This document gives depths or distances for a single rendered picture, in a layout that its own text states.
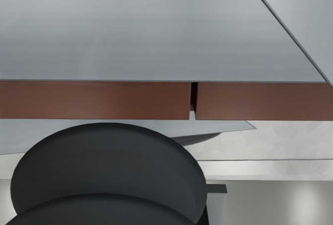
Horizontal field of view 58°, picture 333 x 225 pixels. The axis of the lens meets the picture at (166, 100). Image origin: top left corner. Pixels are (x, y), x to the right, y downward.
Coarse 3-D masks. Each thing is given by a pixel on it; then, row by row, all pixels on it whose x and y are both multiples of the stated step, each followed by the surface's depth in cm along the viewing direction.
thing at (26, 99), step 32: (0, 96) 23; (32, 96) 23; (64, 96) 23; (96, 96) 23; (128, 96) 23; (160, 96) 23; (192, 96) 24; (224, 96) 23; (256, 96) 23; (288, 96) 23; (320, 96) 23
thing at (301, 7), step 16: (272, 0) 17; (288, 0) 17; (304, 0) 17; (320, 0) 17; (288, 16) 18; (304, 16) 18; (320, 16) 18; (288, 32) 18; (304, 32) 18; (320, 32) 18
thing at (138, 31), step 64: (0, 0) 17; (64, 0) 17; (128, 0) 17; (192, 0) 17; (256, 0) 17; (0, 64) 19; (64, 64) 19; (128, 64) 19; (192, 64) 19; (256, 64) 19
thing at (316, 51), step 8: (304, 48) 19; (312, 48) 19; (320, 48) 19; (328, 48) 19; (312, 56) 19; (320, 56) 19; (328, 56) 19; (320, 64) 19; (328, 64) 19; (328, 72) 19; (328, 80) 20
